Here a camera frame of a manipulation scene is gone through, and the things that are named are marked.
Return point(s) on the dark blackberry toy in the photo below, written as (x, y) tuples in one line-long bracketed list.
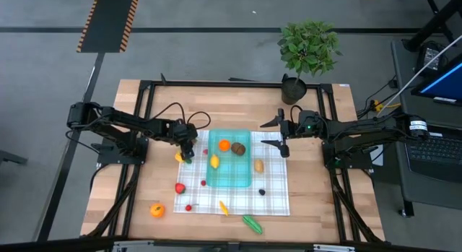
[(262, 191)]

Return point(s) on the yellow banana toy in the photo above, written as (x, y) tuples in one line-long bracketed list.
[(223, 208)]

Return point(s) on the potted green plant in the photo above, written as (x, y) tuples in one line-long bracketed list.
[(308, 46)]

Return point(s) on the silver bracket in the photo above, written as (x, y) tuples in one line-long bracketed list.
[(334, 248), (133, 244)]

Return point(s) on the green cucumber toy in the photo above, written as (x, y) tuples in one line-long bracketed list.
[(252, 224)]

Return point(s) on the brown kiwi toy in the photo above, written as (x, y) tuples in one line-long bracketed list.
[(238, 148)]

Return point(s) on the black aluminium table frame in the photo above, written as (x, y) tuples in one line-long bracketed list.
[(234, 84)]

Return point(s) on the tan potato toy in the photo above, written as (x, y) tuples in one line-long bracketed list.
[(259, 165)]

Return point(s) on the white checked cloth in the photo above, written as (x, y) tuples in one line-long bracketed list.
[(252, 205)]

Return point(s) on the black power supply box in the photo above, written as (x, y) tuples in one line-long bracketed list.
[(429, 57)]

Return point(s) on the dark grey cart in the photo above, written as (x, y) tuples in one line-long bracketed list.
[(415, 194)]

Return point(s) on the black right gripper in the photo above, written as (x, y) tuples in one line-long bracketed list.
[(307, 127)]

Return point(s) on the orange pumpkin toy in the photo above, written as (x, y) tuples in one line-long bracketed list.
[(224, 145)]

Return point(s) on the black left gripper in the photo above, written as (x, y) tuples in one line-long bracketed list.
[(182, 131)]

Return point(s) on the black laptop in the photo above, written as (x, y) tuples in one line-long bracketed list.
[(433, 147)]

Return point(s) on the black mat with orange stripes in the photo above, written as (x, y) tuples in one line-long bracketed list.
[(108, 21)]

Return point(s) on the black floor strip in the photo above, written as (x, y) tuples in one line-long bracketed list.
[(57, 194)]

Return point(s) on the orange tangerine toy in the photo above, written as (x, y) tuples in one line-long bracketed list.
[(157, 211)]

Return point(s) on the yellow power plug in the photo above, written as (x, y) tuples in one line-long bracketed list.
[(378, 107)]

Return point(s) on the grey metal foot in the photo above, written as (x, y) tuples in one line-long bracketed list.
[(11, 157)]

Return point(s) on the monitor with blue screen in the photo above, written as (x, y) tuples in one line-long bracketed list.
[(445, 84)]

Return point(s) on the black stand leg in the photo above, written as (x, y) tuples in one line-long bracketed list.
[(433, 24)]

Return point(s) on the red strawberry toy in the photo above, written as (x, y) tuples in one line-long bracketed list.
[(179, 188)]

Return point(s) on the black crossbar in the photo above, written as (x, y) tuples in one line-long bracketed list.
[(54, 244)]

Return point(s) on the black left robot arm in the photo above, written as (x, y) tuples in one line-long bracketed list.
[(122, 120)]

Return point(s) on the red cherry toy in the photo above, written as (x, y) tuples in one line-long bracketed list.
[(188, 208)]

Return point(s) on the yellow lemon toy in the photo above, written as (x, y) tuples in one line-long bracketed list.
[(214, 161)]

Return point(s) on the teal translucent plastic container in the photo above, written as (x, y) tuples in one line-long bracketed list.
[(231, 176)]

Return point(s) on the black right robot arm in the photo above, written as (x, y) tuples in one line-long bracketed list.
[(361, 129)]

